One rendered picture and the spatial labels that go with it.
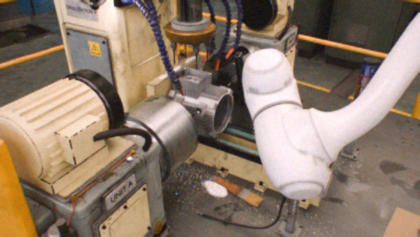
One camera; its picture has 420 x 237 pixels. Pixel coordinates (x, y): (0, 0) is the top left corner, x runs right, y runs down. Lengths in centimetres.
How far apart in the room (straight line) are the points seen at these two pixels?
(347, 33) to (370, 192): 305
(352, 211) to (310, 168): 77
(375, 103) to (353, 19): 366
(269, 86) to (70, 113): 43
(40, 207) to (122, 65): 61
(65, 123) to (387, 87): 63
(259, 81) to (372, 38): 365
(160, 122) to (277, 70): 51
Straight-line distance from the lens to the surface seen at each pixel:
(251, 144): 145
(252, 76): 70
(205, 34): 126
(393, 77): 69
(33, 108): 83
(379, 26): 425
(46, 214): 93
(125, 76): 138
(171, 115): 114
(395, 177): 160
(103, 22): 133
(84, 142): 82
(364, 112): 66
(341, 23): 437
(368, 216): 139
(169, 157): 110
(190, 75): 146
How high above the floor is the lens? 174
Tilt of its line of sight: 32 degrees down
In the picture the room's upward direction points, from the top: straight up
